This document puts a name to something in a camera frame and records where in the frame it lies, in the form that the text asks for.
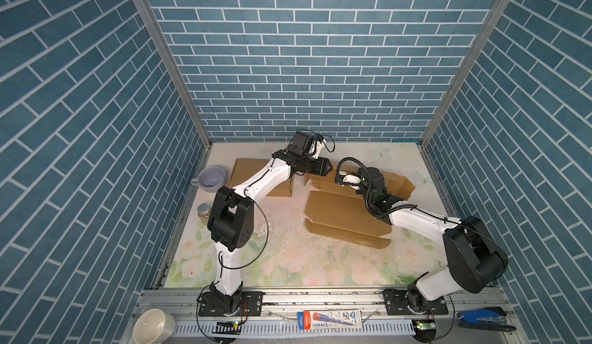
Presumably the toothpaste package red blue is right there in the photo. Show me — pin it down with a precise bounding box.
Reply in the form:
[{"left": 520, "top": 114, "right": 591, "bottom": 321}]
[{"left": 297, "top": 310, "right": 362, "bottom": 331}]

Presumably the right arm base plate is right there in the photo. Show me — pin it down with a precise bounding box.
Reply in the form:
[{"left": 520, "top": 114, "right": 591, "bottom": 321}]
[{"left": 382, "top": 288, "right": 449, "bottom": 316}]

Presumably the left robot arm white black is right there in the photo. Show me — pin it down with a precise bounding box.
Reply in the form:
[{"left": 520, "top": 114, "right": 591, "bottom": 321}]
[{"left": 208, "top": 129, "right": 332, "bottom": 316}]

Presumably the controller board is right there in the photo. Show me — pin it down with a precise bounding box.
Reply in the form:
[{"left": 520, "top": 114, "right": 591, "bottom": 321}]
[
  {"left": 211, "top": 321, "right": 244, "bottom": 342},
  {"left": 411, "top": 319, "right": 437, "bottom": 343}
]

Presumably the small jar with lid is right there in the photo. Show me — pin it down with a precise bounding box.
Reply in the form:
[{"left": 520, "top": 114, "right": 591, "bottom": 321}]
[{"left": 197, "top": 203, "right": 211, "bottom": 226}]

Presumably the lavender mug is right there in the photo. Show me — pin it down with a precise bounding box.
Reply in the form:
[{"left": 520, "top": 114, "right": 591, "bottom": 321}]
[{"left": 191, "top": 166, "right": 227, "bottom": 193}]

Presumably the aluminium rail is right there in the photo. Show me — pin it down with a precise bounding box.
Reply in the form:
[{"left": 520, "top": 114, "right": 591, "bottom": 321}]
[{"left": 123, "top": 287, "right": 527, "bottom": 343}]

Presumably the left controller board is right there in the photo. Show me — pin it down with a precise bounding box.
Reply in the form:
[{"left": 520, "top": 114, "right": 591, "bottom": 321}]
[{"left": 211, "top": 321, "right": 244, "bottom": 342}]

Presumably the white bowl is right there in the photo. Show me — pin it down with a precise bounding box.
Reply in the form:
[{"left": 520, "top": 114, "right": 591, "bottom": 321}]
[{"left": 133, "top": 309, "right": 177, "bottom": 344}]

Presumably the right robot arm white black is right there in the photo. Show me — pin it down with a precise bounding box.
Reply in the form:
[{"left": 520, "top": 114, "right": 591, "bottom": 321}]
[{"left": 356, "top": 168, "right": 509, "bottom": 314}]

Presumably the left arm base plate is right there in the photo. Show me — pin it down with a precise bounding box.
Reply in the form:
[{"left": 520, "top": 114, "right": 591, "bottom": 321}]
[{"left": 197, "top": 289, "right": 264, "bottom": 317}]

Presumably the blue stapler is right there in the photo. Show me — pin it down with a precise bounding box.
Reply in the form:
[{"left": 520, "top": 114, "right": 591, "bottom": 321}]
[{"left": 457, "top": 306, "right": 516, "bottom": 333}]

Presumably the brown cardboard box stack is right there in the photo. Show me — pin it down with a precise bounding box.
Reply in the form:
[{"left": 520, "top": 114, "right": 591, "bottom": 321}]
[{"left": 305, "top": 171, "right": 392, "bottom": 249}]

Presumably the right controller board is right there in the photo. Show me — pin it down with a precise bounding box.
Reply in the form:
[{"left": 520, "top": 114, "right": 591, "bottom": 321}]
[{"left": 411, "top": 319, "right": 437, "bottom": 343}]

